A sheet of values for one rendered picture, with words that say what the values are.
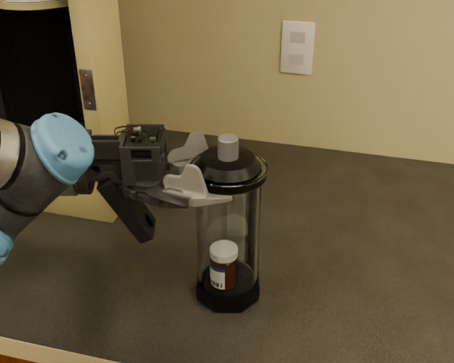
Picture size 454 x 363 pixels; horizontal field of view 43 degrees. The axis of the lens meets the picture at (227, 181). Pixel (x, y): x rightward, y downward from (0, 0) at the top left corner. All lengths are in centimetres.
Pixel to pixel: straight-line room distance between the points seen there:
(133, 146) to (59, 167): 14
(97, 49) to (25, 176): 37
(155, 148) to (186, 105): 67
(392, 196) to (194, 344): 54
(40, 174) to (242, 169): 26
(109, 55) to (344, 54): 52
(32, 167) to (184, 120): 83
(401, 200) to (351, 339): 40
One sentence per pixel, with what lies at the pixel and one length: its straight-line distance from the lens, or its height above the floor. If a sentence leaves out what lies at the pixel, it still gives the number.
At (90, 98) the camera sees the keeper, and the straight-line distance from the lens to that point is 97.
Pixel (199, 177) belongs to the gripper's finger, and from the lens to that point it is 73.
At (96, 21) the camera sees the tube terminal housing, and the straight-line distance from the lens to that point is 95.
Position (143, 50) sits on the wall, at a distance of 139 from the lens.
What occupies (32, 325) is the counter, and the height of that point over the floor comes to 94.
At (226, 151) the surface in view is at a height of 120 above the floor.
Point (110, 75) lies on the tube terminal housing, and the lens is 101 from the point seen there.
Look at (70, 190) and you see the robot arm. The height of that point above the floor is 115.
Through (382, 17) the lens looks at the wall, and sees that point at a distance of 126.
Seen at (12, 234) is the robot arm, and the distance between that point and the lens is 74.
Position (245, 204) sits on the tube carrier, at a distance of 77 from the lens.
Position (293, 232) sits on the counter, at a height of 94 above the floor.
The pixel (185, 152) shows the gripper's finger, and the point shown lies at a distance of 82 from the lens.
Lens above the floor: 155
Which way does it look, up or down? 31 degrees down
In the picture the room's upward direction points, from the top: straight up
